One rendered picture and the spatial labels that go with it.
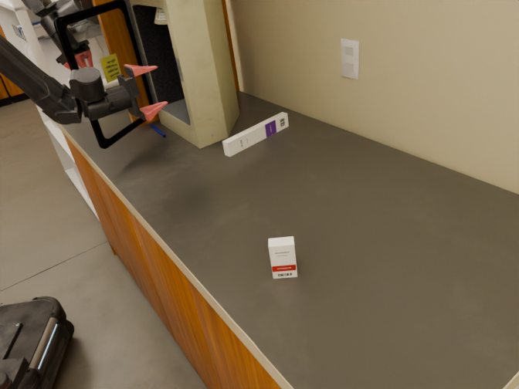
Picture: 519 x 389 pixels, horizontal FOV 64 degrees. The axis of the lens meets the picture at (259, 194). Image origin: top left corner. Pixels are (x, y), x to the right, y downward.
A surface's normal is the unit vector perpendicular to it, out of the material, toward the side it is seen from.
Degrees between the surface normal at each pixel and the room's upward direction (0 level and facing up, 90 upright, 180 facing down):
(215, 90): 90
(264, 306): 1
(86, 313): 0
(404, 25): 90
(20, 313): 0
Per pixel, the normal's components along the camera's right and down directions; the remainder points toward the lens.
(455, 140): -0.81, 0.40
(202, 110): 0.58, 0.38
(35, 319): -0.13, -0.83
